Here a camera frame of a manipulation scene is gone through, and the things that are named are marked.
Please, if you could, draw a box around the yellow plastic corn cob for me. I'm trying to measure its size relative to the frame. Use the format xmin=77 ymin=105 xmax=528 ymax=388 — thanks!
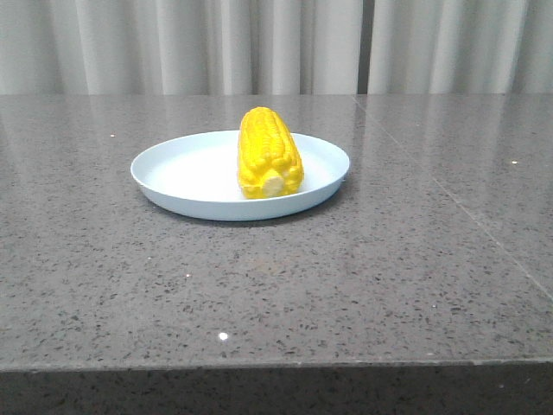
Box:
xmin=238 ymin=107 xmax=304 ymax=199

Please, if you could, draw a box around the light blue round plate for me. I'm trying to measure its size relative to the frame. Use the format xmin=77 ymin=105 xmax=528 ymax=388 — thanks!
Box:
xmin=130 ymin=131 xmax=350 ymax=221

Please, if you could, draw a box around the white pleated curtain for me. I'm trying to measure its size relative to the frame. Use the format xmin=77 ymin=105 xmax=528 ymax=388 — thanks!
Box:
xmin=1 ymin=1 xmax=552 ymax=95

